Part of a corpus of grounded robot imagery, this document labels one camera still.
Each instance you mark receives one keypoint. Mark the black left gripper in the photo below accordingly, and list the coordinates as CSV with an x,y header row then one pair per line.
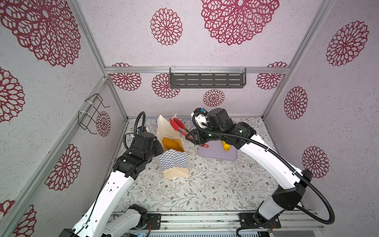
x,y
156,144

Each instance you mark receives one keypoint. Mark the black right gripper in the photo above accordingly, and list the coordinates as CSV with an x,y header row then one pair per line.
x,y
198,135

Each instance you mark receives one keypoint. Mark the checkered paper bakery bag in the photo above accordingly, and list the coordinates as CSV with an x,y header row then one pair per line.
x,y
171,164

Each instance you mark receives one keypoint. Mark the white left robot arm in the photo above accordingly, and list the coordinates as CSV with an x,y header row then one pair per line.
x,y
124,173

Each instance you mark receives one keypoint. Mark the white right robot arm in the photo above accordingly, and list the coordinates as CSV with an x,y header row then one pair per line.
x,y
216,125

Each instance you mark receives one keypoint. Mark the yellow corn bread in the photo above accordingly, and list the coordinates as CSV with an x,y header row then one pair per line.
x,y
226,146

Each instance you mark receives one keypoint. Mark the lilac plastic tray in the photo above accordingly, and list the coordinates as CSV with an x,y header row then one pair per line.
x,y
215,150

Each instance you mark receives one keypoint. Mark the grey wall shelf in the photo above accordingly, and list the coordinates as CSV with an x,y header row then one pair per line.
x,y
195,80

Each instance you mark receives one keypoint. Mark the black wire wall rack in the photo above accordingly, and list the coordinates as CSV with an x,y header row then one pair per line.
x,y
95,119

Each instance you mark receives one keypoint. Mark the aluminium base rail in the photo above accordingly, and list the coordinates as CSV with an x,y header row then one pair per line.
x,y
201,220

